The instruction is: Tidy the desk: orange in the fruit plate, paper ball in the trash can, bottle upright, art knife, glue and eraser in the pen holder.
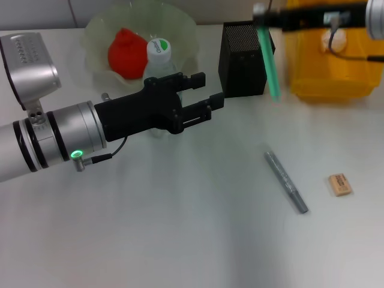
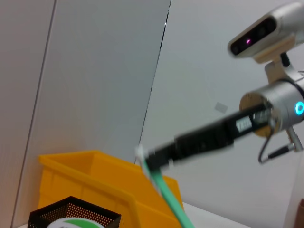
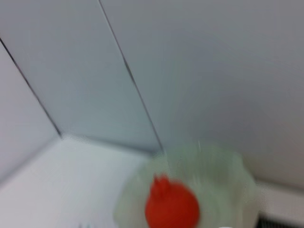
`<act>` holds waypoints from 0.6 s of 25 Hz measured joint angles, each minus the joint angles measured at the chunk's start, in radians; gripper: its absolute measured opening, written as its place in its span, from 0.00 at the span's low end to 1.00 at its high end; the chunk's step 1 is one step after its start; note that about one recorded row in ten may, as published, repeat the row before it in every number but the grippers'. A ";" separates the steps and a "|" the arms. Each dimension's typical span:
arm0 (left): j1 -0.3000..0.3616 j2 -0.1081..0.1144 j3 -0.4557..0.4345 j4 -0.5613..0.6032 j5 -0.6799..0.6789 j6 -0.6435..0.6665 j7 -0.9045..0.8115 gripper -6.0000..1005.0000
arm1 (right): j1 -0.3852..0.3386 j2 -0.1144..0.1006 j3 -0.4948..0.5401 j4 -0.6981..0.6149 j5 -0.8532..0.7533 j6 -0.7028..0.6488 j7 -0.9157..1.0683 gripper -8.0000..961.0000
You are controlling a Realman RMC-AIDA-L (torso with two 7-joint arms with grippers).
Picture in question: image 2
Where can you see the clear green-label water bottle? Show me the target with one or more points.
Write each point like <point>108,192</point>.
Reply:
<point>71,224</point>

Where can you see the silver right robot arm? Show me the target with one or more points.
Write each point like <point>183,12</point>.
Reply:
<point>282,107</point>

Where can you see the yellow plastic bin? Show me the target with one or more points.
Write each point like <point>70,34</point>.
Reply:
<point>107,180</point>

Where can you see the grey wall label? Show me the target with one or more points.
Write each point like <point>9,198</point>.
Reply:
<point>221,107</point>

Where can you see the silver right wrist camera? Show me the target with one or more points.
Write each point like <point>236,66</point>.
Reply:
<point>261,33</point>

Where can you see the green pen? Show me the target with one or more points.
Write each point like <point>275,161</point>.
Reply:
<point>171,202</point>

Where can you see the black mesh pen holder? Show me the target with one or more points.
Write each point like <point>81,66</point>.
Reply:
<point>78,211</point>

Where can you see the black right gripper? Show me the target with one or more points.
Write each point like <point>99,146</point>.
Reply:
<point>213,135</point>

